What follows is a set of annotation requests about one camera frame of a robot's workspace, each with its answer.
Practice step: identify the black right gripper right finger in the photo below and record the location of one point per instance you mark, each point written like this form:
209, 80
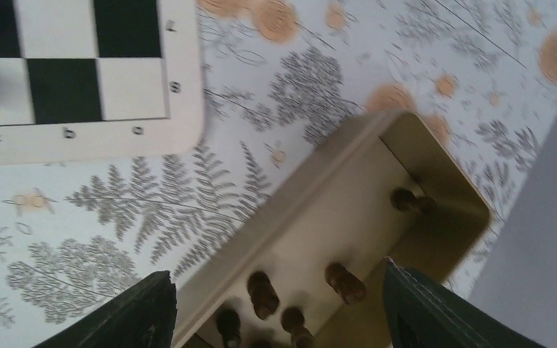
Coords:
422, 313

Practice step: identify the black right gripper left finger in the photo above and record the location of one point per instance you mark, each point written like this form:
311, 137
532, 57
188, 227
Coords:
142, 316

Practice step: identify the dark chess piece in tin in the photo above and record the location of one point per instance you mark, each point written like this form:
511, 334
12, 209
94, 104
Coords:
263, 296
350, 288
293, 322
405, 200

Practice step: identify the gold tin right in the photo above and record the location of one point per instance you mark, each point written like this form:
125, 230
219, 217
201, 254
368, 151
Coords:
336, 208

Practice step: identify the black and white chessboard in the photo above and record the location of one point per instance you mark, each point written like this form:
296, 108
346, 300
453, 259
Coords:
83, 80

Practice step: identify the floral patterned table mat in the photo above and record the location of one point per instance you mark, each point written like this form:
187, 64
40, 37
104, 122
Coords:
279, 76

